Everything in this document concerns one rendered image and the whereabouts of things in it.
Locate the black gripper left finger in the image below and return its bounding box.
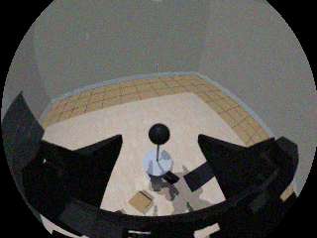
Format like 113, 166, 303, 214
39, 135, 123, 207

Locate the french press coffee maker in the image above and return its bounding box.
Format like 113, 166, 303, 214
142, 123, 179, 183

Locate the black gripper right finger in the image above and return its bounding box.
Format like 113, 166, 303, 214
197, 135, 274, 199

